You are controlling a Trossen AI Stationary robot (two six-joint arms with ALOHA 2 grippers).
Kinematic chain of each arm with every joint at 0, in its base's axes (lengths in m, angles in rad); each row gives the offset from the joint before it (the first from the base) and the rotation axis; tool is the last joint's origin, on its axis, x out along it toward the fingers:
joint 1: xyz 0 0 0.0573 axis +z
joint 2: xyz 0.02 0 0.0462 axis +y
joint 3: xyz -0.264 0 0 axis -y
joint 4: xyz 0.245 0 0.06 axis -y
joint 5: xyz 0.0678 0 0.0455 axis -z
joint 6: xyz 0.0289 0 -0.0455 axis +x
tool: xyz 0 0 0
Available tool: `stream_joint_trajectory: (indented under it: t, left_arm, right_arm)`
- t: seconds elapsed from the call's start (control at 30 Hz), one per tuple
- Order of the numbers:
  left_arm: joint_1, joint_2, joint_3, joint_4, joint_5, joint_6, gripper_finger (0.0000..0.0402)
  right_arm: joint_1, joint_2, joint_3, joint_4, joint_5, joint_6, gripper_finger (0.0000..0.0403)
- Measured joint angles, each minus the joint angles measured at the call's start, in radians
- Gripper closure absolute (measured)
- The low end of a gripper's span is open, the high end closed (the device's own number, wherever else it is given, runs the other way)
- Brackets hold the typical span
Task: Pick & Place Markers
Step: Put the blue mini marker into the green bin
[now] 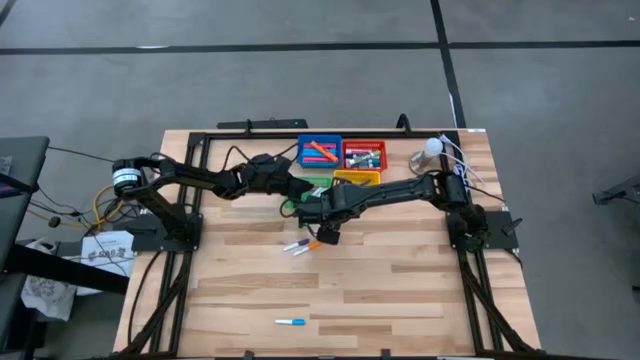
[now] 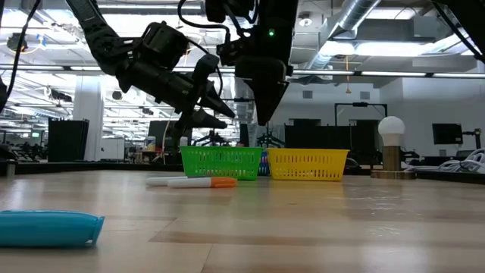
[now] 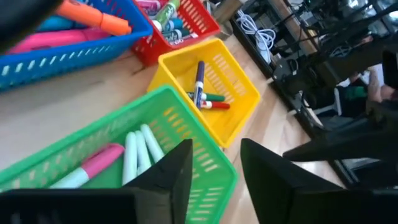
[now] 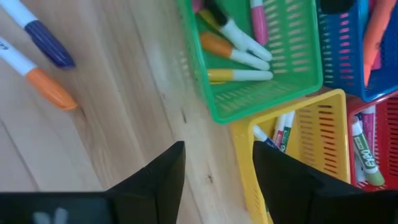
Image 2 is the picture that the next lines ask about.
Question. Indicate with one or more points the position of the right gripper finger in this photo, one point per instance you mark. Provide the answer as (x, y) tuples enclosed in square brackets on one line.
[(269, 98)]

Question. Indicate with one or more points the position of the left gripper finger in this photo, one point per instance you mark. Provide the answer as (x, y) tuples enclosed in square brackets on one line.
[(204, 121), (218, 104)]

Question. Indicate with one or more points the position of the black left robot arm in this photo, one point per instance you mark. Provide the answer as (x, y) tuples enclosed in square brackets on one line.
[(98, 38)]

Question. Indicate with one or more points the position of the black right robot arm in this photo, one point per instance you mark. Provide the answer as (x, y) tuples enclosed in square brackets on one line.
[(273, 15)]

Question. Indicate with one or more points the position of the black background robot arm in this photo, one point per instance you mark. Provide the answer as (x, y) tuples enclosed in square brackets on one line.
[(271, 140), (210, 138)]

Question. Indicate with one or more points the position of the white plastic bottle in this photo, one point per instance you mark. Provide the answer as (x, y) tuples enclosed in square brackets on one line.
[(151, 144), (183, 142)]

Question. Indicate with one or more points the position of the green plastic basket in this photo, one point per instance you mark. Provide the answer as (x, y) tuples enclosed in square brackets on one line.
[(221, 163)]

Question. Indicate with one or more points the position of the black partition panel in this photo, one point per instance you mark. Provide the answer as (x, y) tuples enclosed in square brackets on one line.
[(310, 136)]

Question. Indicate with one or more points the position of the small white marker orange cap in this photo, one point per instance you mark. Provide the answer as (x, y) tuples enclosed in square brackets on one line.
[(223, 182)]

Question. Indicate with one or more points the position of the blue plastic basket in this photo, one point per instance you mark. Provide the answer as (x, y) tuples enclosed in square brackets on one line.
[(263, 163)]

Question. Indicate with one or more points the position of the small white marker purple cap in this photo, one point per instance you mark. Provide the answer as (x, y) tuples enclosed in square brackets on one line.
[(163, 181)]

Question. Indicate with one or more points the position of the yellow plastic basket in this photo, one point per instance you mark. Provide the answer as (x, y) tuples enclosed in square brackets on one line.
[(307, 164)]

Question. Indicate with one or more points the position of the white low cabinet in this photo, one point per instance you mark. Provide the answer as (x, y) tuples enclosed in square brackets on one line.
[(112, 148)]

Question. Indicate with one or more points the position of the white pillar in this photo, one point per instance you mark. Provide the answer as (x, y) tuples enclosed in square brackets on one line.
[(88, 110)]

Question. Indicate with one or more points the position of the black cabinet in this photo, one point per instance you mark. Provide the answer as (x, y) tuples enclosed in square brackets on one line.
[(68, 140)]

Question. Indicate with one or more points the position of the long light strip bar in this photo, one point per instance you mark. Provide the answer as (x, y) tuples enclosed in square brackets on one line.
[(394, 74)]

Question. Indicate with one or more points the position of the bulb lamp on round base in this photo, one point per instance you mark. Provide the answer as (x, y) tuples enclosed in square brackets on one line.
[(392, 157)]

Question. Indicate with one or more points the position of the small black monitor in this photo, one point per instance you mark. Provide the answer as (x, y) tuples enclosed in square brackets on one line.
[(447, 133)]

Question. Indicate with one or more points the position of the small white marker blue cap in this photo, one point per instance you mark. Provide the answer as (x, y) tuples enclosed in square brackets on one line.
[(45, 229)]

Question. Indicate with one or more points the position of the black ceiling camera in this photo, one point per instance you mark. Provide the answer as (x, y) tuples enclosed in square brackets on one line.
[(17, 42)]

